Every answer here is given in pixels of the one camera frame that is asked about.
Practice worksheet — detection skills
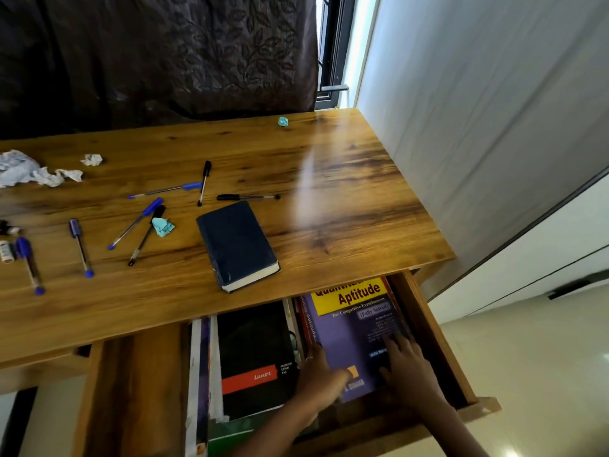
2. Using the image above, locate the person's left hand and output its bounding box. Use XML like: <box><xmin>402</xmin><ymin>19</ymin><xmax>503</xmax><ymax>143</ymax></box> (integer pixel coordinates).
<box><xmin>294</xmin><ymin>342</ymin><xmax>353</xmax><ymax>415</ymax></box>

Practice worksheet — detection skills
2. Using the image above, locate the person's right hand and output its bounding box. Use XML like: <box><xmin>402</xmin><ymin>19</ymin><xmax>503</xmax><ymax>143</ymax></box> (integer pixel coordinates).
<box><xmin>379</xmin><ymin>333</ymin><xmax>451</xmax><ymax>422</ymax></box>

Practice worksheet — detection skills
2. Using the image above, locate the purple yellow thick book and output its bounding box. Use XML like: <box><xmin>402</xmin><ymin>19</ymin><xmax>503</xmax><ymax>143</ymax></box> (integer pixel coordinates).
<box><xmin>297</xmin><ymin>276</ymin><xmax>412</xmax><ymax>404</ymax></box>

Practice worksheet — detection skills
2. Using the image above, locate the black spiral notebook red label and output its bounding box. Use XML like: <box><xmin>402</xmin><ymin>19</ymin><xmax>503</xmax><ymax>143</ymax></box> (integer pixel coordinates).
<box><xmin>216</xmin><ymin>301</ymin><xmax>301</xmax><ymax>421</ymax></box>

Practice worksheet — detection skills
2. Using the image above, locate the green cyclist cover notebook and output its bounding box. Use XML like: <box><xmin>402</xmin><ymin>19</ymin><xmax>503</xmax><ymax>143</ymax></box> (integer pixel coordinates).
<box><xmin>207</xmin><ymin>413</ymin><xmax>320</xmax><ymax>457</ymax></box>

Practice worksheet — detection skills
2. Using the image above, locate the white purple notebook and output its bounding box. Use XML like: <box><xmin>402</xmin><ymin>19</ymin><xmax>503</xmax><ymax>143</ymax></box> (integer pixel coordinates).
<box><xmin>184</xmin><ymin>316</ymin><xmax>225</xmax><ymax>457</ymax></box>

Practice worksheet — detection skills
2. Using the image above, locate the small dark blue book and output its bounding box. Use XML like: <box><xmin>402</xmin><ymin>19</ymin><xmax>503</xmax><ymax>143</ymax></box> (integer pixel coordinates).
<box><xmin>195</xmin><ymin>200</ymin><xmax>282</xmax><ymax>295</ymax></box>

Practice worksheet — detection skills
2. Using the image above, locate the wooden drawer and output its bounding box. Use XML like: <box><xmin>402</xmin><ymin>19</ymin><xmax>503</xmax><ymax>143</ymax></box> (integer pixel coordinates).
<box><xmin>71</xmin><ymin>270</ymin><xmax>503</xmax><ymax>457</ymax></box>

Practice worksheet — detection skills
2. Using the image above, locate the black capped ballpoint pen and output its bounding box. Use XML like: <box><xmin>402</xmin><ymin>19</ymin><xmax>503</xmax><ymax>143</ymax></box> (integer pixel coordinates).
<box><xmin>216</xmin><ymin>193</ymin><xmax>282</xmax><ymax>202</ymax></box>
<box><xmin>127</xmin><ymin>205</ymin><xmax>167</xmax><ymax>268</ymax></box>
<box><xmin>197</xmin><ymin>160</ymin><xmax>213</xmax><ymax>208</ymax></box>

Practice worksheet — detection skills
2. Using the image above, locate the twisted white paper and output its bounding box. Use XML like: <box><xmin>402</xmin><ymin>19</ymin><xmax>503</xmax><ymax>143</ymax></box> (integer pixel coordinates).
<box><xmin>33</xmin><ymin>167</ymin><xmax>84</xmax><ymax>188</ymax></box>

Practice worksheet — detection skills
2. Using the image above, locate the large white paper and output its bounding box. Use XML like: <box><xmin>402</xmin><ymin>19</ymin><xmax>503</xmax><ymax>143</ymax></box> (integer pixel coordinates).
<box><xmin>0</xmin><ymin>149</ymin><xmax>41</xmax><ymax>189</ymax></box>

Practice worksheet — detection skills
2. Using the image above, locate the person's right forearm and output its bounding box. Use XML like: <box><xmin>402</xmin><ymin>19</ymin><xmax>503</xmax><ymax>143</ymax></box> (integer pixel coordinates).
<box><xmin>421</xmin><ymin>399</ymin><xmax>491</xmax><ymax>457</ymax></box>

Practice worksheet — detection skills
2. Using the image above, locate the person's left forearm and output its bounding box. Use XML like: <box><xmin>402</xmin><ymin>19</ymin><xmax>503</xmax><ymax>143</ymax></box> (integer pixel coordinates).
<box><xmin>228</xmin><ymin>394</ymin><xmax>320</xmax><ymax>457</ymax></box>

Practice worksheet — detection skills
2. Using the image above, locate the white cabinet panel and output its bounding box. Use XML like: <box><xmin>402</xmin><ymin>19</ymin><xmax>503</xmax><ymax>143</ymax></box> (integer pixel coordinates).
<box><xmin>428</xmin><ymin>171</ymin><xmax>609</xmax><ymax>325</ymax></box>

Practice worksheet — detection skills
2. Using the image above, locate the black baseboard strip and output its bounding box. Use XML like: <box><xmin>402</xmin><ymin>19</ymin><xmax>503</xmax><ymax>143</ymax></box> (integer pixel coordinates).
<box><xmin>0</xmin><ymin>386</ymin><xmax>39</xmax><ymax>457</ymax></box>

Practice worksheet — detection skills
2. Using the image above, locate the dark brown leaf-patterned curtain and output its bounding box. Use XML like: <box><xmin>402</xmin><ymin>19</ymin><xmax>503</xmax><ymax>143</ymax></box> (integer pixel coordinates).
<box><xmin>0</xmin><ymin>0</ymin><xmax>320</xmax><ymax>138</ymax></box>

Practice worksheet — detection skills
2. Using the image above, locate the black window frame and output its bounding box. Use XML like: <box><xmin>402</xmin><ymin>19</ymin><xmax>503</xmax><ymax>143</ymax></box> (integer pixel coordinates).
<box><xmin>315</xmin><ymin>0</ymin><xmax>358</xmax><ymax>110</ymax></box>

